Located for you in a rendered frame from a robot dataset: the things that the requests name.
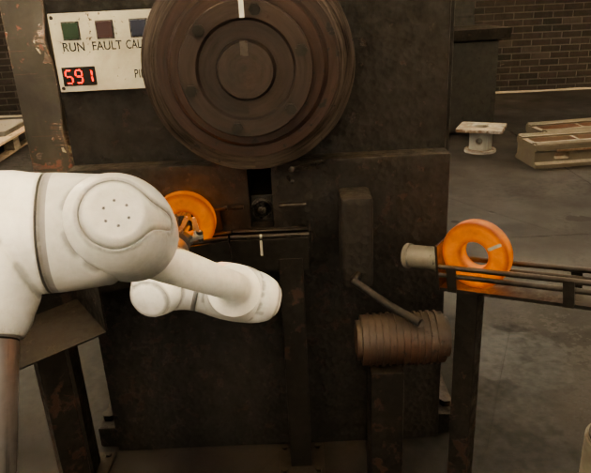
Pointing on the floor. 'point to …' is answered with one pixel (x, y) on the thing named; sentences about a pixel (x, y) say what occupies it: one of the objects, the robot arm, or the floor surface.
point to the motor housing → (394, 375)
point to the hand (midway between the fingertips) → (183, 216)
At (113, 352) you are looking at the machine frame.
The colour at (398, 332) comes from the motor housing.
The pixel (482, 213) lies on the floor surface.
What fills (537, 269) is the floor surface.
